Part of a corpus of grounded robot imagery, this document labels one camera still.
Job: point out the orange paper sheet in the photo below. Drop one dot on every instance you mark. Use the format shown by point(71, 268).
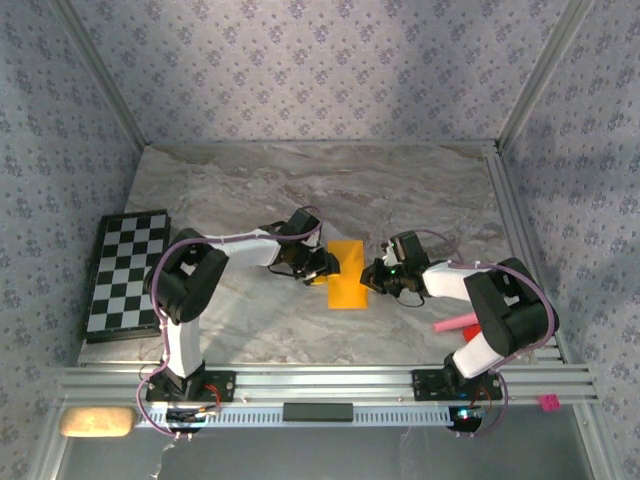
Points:
point(347, 295)

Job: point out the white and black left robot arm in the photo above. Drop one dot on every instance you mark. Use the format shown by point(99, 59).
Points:
point(182, 345)

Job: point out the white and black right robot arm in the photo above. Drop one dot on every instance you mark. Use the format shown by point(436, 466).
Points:
point(515, 310)

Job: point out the pink foam stick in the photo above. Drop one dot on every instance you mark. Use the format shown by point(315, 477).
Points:
point(452, 323)

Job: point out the red block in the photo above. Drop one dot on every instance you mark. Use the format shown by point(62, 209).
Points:
point(472, 334)

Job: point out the black rectangular bar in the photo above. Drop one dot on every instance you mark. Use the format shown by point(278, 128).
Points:
point(317, 412)

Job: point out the black round controller board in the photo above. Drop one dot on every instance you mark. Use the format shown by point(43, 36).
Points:
point(465, 421)
point(185, 416)

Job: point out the black and white chessboard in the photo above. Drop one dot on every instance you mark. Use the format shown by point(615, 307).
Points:
point(120, 280)

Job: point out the magenta cube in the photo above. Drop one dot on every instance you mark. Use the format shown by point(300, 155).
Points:
point(550, 402)

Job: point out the tan sponge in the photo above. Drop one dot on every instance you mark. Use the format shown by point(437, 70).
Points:
point(97, 422)

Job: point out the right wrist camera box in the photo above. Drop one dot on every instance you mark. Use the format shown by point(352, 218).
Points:
point(410, 245)

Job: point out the long aluminium rail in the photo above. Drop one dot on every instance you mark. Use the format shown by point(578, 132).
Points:
point(320, 385)

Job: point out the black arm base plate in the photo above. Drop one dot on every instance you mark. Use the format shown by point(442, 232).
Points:
point(425, 385)
point(225, 385)

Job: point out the aluminium frame post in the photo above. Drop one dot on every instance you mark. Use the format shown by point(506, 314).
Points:
point(541, 75)
point(106, 75)

